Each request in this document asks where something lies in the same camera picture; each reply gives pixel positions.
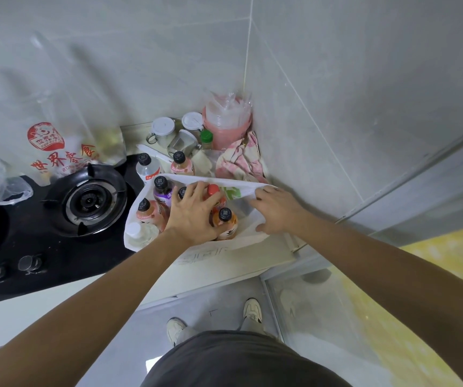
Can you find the person's left hand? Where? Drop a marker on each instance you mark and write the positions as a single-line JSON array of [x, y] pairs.
[[189, 221]]

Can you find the person's right hand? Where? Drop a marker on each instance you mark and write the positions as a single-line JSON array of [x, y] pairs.
[[279, 213]]

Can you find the person's left thumb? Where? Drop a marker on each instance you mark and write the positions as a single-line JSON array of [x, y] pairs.
[[217, 222]]

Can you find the person's left little finger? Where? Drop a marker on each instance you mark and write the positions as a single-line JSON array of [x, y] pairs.
[[177, 201]]

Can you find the person's right thumb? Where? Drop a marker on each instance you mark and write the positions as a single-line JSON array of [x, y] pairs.
[[264, 228]]

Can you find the person's left middle finger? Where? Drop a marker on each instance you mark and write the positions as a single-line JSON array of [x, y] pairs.
[[197, 192]]

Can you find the red cap drink bottle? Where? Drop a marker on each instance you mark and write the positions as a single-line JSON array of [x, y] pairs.
[[214, 191]]

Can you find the white plastic shopping bag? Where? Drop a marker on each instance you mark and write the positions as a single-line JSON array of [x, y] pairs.
[[247, 229]]

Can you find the person's right forearm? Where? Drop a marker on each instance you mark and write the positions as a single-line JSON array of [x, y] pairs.
[[396, 286]]

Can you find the person's left forearm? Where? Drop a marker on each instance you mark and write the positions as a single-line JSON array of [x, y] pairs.
[[86, 306]]

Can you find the orange drink bottle black cap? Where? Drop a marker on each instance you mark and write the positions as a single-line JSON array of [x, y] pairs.
[[227, 222]]

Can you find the hidden bottle black cap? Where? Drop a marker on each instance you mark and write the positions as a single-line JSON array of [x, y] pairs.
[[182, 192]]

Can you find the purple drink bottle black cap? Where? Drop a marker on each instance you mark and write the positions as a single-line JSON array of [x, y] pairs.
[[162, 190]]

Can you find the peach drink bottle black cap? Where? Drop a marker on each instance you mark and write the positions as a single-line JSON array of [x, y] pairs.
[[150, 213], [182, 166]]

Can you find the clear bottle black cap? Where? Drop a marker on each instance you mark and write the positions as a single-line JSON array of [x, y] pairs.
[[147, 168]]

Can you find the clear bottle white cap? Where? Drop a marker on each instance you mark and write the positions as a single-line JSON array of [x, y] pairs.
[[140, 234]]

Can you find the glass jar with open lid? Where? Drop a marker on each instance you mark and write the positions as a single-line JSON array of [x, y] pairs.
[[183, 143]]

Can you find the green cap seasoning bottle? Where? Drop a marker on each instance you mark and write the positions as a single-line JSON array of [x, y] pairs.
[[206, 140]]

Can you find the pink floral cloth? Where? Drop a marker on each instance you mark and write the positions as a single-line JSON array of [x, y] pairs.
[[241, 159]]

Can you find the white lidded jar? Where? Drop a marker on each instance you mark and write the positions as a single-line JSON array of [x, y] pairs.
[[192, 120], [162, 130]]

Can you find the pink tub of plastic cups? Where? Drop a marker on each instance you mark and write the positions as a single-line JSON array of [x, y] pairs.
[[227, 124]]

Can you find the person's right white shoe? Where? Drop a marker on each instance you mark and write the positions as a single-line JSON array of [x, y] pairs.
[[252, 310]]

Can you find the person's white shoe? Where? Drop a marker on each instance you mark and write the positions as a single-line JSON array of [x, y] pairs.
[[175, 329], [252, 310]]

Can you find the black stove burner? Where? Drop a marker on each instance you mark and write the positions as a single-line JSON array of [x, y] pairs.
[[88, 201]]

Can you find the person's left white shoe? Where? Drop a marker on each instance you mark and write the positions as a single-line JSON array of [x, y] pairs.
[[175, 329]]

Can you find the person's dark grey shirt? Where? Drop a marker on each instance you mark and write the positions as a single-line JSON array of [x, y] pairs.
[[239, 362]]

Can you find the clear bag with red print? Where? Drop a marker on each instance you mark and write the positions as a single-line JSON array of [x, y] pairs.
[[54, 116]]

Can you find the black gas stove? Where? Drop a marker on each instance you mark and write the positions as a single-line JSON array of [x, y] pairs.
[[25, 237]]

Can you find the grey metal door frame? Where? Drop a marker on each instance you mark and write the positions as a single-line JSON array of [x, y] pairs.
[[425, 177]]

